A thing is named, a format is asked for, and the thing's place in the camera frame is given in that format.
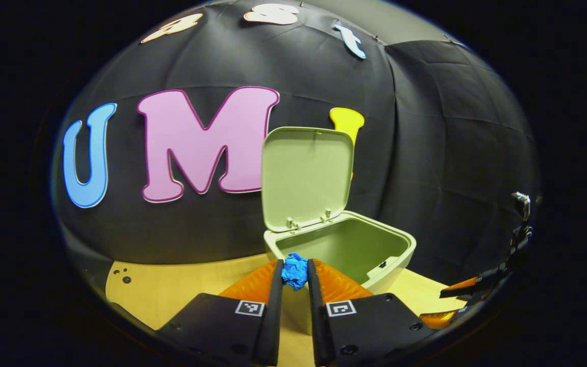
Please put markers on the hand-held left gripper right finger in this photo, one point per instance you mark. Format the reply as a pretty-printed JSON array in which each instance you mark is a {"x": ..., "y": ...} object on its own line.
[{"x": 316, "y": 316}]

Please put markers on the pale green desktop garbage bin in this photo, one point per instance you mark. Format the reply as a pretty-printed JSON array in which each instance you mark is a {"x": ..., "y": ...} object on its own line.
[{"x": 309, "y": 173}]

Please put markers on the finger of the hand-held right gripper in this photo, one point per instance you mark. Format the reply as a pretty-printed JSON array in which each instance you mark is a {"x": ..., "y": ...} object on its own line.
[
  {"x": 464, "y": 288},
  {"x": 438, "y": 319}
]

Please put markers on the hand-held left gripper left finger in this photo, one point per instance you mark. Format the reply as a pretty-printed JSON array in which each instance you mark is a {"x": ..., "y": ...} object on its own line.
[{"x": 274, "y": 306}]

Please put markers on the black backdrop cloth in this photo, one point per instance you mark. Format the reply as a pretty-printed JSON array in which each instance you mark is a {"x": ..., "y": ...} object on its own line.
[{"x": 451, "y": 153}]

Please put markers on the blue paper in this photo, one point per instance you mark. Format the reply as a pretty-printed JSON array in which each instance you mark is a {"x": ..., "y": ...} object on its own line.
[{"x": 294, "y": 271}]

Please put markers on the wooden desktop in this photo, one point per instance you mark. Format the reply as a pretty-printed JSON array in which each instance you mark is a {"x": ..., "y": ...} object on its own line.
[{"x": 171, "y": 288}]

